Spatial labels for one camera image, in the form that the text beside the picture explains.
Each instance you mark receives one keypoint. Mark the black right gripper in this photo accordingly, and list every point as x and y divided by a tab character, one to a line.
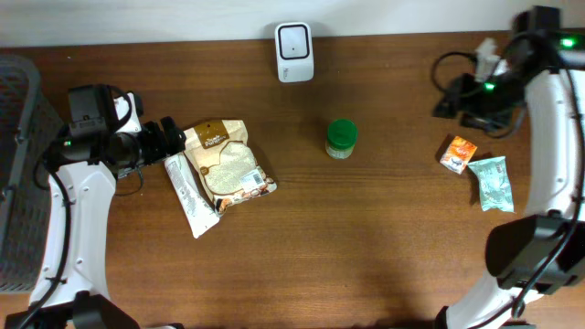
460	97

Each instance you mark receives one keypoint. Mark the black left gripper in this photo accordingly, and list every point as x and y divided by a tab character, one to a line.
154	143

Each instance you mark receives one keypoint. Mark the beige brown snack bag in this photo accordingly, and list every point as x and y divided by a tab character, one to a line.
227	168

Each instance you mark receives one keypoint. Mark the orange tissue packet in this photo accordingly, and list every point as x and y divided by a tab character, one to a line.
458	154

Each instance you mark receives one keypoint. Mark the white tube with brown cap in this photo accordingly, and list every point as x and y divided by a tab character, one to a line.
199	214

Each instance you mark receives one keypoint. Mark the teal snack packet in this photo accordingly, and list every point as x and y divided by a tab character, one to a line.
495	190

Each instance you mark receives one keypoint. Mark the green lid jar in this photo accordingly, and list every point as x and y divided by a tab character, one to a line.
341	138

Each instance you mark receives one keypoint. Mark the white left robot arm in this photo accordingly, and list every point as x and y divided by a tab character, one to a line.
56	202

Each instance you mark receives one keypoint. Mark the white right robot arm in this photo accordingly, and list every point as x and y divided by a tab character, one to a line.
539	76

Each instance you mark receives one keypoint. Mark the white barcode scanner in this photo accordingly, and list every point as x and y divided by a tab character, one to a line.
294	52

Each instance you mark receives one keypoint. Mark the dark grey plastic basket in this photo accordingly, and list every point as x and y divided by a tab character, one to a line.
28	124

